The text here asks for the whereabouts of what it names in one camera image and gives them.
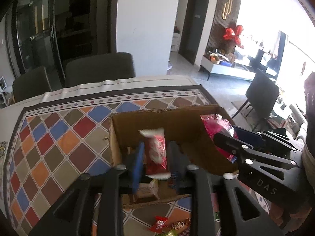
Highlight dark interior door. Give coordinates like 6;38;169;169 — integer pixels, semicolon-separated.
178;0;211;65

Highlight black chair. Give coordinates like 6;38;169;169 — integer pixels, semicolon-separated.
231;68;280;132

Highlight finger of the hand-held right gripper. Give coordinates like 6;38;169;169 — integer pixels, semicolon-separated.
213;132;303;208
233;125;306;152

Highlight brown cardboard box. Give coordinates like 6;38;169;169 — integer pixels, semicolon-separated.
108;104;239;210

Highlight gold wall ornament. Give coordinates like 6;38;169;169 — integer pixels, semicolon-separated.
223;0;234;20

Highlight black glass sliding doors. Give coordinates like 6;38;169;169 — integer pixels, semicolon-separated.
5;0;116;79

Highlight small white shelf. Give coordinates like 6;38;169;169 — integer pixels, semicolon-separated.
0;76;13;105

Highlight colourful checked tablecloth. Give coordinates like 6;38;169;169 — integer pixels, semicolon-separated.
5;85;222;236

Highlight red wrapped candy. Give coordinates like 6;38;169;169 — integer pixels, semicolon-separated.
149;216;169;232

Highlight grey dining chair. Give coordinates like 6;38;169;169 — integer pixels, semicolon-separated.
65;52;136;88
12;66;53;102

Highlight yellow green snack packet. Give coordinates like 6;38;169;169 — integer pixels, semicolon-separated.
162;229;190;236

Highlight brown wrapped candy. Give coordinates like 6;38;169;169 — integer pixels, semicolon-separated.
170;218;191;231

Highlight white ribbed table cover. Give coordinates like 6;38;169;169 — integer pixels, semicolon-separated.
0;75;205;118

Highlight red pink snack packet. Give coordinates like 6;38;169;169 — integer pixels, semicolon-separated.
200;114;239;164

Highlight red white snack packet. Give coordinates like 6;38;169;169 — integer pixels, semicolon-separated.
138;127;171;180

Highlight dark slatted wall panel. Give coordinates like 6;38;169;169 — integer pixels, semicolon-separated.
207;0;243;54

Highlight white low cabinet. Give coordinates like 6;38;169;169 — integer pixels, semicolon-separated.
199;54;256;81

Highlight white hallway shelf unit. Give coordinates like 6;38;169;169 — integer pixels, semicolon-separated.
171;33;182;52

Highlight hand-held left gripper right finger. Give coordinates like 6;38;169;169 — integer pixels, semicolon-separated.
167;141;278;236

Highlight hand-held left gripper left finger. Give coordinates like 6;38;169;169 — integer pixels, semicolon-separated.
28;141;145;236

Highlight beige snack packet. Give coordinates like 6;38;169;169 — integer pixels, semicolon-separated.
136;179;160;201

